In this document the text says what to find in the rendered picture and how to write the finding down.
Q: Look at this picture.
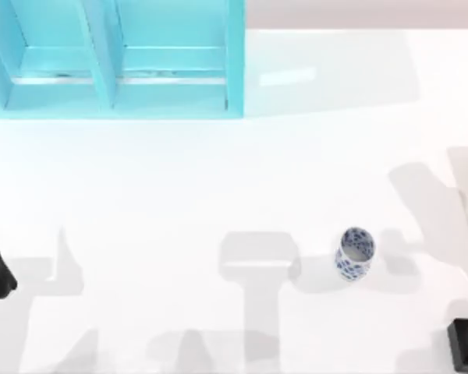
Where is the blue and white cup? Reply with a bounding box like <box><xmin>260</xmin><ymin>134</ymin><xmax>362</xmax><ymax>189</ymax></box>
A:
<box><xmin>335</xmin><ymin>227</ymin><xmax>376</xmax><ymax>282</ymax></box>

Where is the light blue rack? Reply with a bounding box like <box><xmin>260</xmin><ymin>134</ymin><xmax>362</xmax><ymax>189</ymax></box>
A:
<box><xmin>0</xmin><ymin>0</ymin><xmax>246</xmax><ymax>120</ymax></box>

